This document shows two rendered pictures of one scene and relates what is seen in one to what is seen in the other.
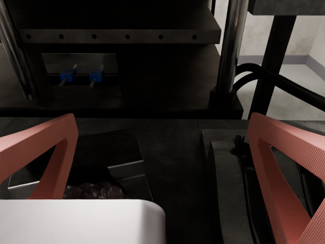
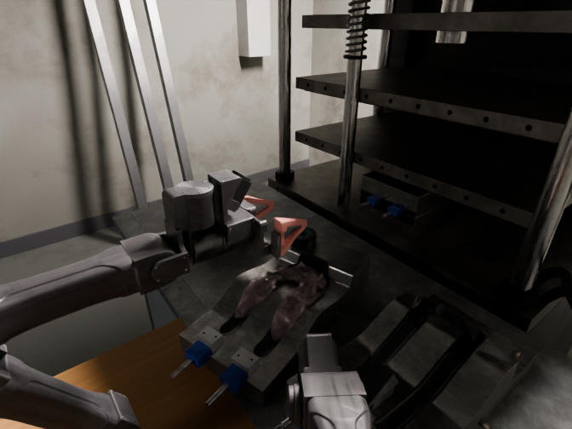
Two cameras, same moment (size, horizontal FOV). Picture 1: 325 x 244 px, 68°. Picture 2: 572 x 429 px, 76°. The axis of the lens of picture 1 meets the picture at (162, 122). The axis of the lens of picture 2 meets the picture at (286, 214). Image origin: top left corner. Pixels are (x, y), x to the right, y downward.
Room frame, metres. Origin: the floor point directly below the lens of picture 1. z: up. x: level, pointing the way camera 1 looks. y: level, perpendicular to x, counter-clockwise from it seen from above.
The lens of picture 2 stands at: (-0.28, -0.47, 1.52)
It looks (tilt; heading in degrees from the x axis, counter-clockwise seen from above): 28 degrees down; 52
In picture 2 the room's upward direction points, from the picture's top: straight up
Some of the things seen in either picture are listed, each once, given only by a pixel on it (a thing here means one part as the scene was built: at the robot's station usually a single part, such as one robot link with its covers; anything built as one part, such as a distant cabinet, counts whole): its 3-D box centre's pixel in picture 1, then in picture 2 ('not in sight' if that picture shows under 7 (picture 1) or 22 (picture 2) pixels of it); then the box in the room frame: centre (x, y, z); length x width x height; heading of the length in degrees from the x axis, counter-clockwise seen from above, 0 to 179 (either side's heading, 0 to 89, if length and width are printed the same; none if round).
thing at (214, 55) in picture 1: (96, 68); (420, 205); (1.16, 0.34, 0.75); 1.30 x 0.84 x 0.06; 88
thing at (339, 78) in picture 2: not in sight; (449, 90); (1.21, 0.34, 1.26); 1.10 x 0.74 x 0.05; 88
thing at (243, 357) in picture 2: not in sight; (230, 381); (-0.05, 0.00, 0.85); 0.13 x 0.05 x 0.05; 16
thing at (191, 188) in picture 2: not in sight; (177, 225); (-0.11, 0.00, 1.24); 0.12 x 0.09 x 0.12; 0
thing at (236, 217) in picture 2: not in sight; (233, 203); (-0.01, 0.00, 1.25); 0.07 x 0.06 x 0.11; 90
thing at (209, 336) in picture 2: not in sight; (195, 357); (-0.08, 0.10, 0.85); 0.13 x 0.05 x 0.05; 16
